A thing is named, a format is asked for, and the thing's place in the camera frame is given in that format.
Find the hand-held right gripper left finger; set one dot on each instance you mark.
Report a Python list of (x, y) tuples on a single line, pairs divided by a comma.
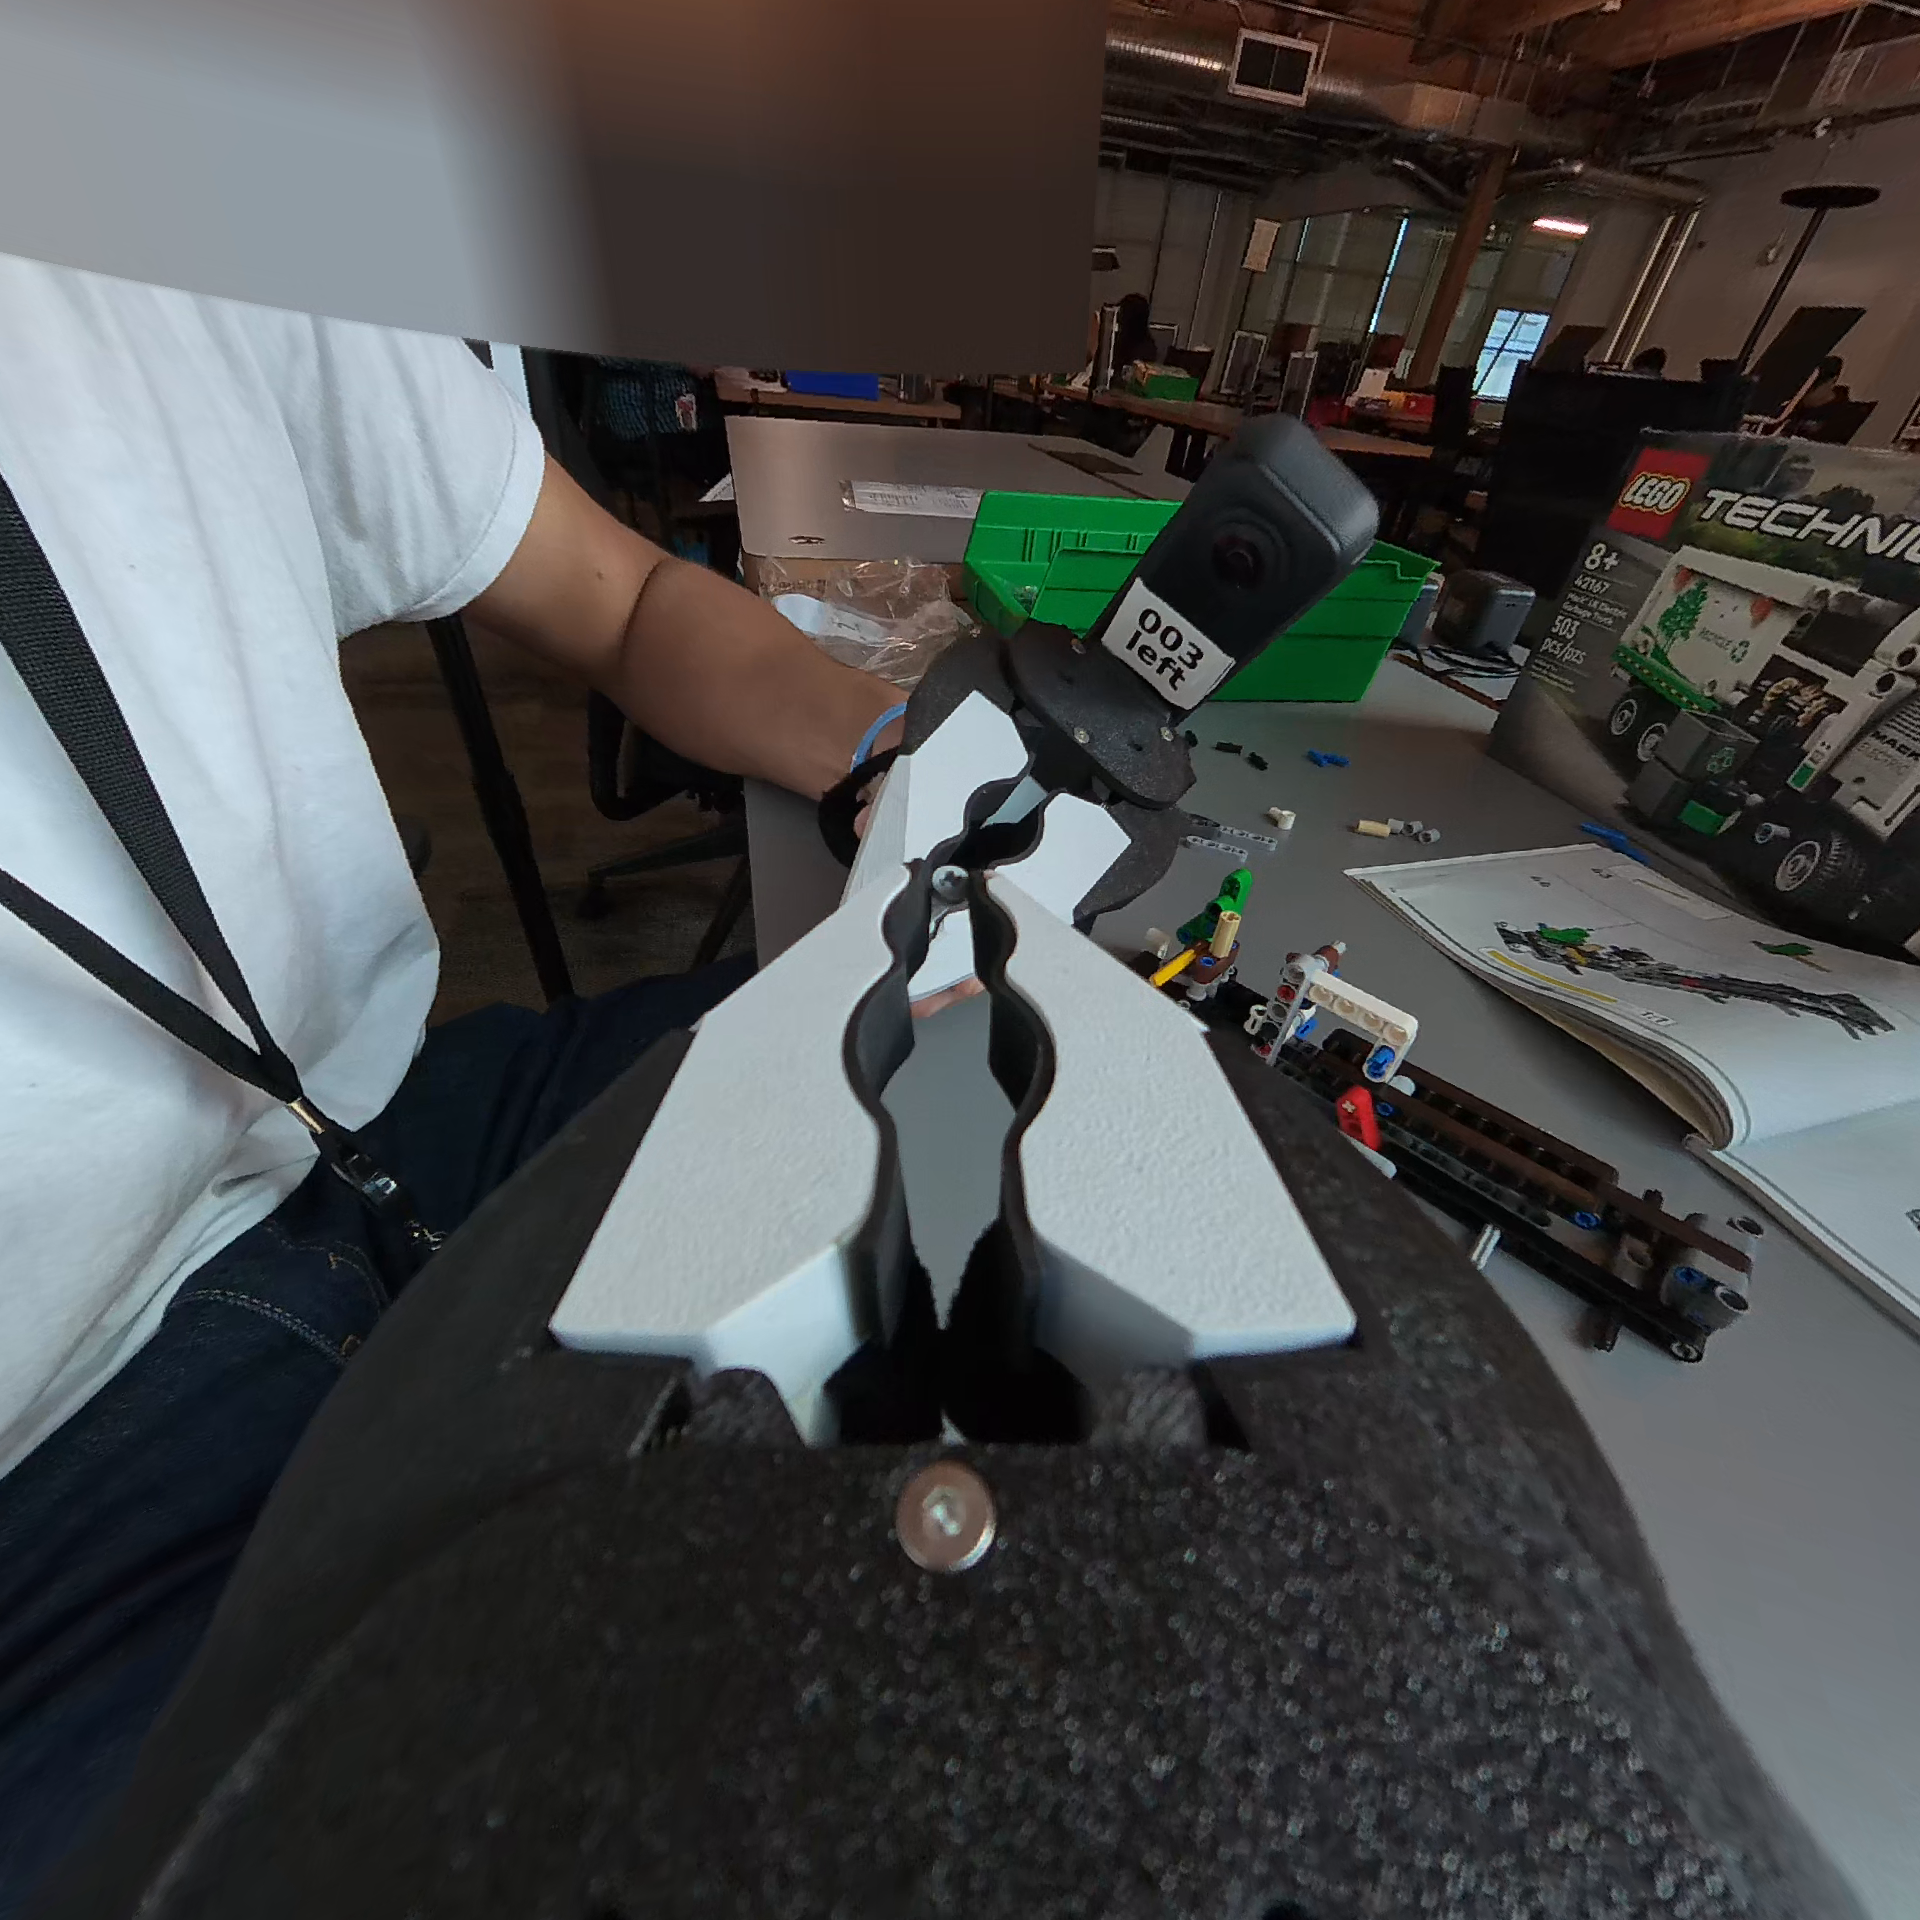
[(721, 1201)]

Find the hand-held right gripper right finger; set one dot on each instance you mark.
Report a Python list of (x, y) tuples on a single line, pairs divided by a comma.
[(1171, 1201)]

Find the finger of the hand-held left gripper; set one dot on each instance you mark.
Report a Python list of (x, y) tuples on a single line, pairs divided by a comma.
[(960, 758), (1089, 863)]

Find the person's left forearm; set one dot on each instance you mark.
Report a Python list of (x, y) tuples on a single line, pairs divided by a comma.
[(705, 661)]

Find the green yellow lego assembly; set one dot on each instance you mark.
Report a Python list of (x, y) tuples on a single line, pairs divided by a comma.
[(1209, 938)]

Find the light grey lego beam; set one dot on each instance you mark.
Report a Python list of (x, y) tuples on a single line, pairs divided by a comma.
[(1230, 832)]

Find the small black lego pieces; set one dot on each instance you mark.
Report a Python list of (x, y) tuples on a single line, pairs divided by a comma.
[(1232, 750)]

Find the tan grey lego connector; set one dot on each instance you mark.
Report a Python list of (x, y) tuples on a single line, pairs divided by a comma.
[(1389, 831)]

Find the blue lego pin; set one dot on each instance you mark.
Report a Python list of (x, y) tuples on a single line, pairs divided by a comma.
[(1612, 841)]

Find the lego truck set box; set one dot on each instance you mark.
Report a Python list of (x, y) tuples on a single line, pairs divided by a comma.
[(1725, 675)]

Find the lego instruction booklet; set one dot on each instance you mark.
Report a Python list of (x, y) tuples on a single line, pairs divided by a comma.
[(1680, 990)]

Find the person's left hand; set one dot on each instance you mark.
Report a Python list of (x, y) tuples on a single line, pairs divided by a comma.
[(949, 1002)]

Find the blue wristband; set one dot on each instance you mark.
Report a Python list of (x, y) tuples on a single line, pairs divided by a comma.
[(881, 735)]

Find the green plastic bin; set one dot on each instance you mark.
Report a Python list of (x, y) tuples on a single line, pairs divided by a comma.
[(1051, 549), (1320, 631)]

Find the clear plastic bag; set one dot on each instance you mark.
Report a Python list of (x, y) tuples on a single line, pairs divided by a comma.
[(855, 592)]

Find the grey box device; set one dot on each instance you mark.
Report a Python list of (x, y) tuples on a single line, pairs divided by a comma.
[(1484, 608)]

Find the clear flat packet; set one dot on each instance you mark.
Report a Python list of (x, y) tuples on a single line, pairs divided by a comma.
[(914, 498)]

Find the black office chair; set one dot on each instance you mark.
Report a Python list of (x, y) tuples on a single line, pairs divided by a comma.
[(660, 794)]

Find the wooden support column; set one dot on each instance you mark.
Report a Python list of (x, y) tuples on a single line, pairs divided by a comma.
[(1463, 271)]

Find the black desk partition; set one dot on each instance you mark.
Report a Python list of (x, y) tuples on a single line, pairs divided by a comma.
[(1604, 481)]

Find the pile of building parts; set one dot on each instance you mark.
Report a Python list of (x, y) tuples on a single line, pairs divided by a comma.
[(1515, 1170)]

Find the ceiling air vent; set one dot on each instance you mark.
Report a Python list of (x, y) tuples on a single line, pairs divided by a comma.
[(1275, 66)]

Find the black floor lamp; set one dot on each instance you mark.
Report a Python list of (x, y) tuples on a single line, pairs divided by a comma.
[(1822, 225)]

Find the person's blue jeans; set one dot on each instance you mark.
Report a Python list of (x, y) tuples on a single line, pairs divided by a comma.
[(150, 1501)]

